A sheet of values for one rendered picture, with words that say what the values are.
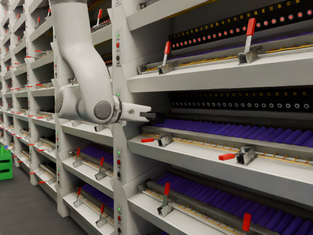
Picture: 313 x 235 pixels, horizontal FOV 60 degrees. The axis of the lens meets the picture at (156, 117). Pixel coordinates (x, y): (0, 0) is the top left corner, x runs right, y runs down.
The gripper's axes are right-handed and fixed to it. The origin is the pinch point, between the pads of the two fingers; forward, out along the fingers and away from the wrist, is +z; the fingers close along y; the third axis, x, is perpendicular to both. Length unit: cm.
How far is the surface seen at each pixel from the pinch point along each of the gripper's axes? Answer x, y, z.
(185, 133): 3.9, -17.1, -2.2
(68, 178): 38, 77, 4
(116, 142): 10.4, 13.8, -5.4
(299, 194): 11, -49, -5
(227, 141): 4.4, -31.2, -2.3
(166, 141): 6.6, -12.3, -4.5
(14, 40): -60, 217, -13
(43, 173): 46, 129, 5
